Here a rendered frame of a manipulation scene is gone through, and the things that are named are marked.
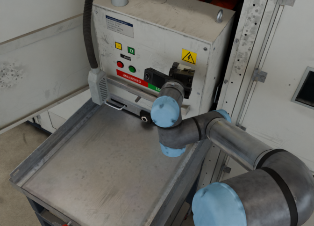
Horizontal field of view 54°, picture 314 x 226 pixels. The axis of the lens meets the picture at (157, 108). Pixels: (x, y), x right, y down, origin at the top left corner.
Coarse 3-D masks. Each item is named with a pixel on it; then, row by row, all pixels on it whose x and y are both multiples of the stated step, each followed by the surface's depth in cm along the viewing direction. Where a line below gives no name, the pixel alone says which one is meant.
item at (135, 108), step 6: (114, 96) 147; (114, 102) 150; (120, 102) 148; (126, 102) 145; (132, 102) 144; (126, 108) 148; (132, 108) 145; (138, 108) 143; (144, 108) 142; (138, 114) 146
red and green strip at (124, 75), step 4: (120, 72) 133; (124, 76) 134; (128, 76) 132; (132, 76) 131; (132, 80) 133; (136, 80) 132; (140, 80) 130; (140, 84) 132; (144, 84) 130; (148, 84) 129; (152, 88) 130; (156, 88) 128
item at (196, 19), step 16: (96, 0) 116; (128, 0) 116; (144, 0) 116; (160, 0) 116; (176, 0) 116; (192, 0) 116; (144, 16) 109; (160, 16) 109; (176, 16) 109; (192, 16) 109; (208, 16) 109; (224, 16) 109; (192, 32) 103; (208, 32) 103; (224, 32) 108; (224, 48) 119; (208, 64) 105; (208, 80) 116; (208, 96) 128
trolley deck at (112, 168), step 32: (96, 128) 142; (128, 128) 143; (64, 160) 129; (96, 160) 130; (128, 160) 130; (160, 160) 131; (32, 192) 118; (64, 192) 119; (96, 192) 119; (128, 192) 120; (160, 192) 120; (96, 224) 110; (128, 224) 111; (160, 224) 111
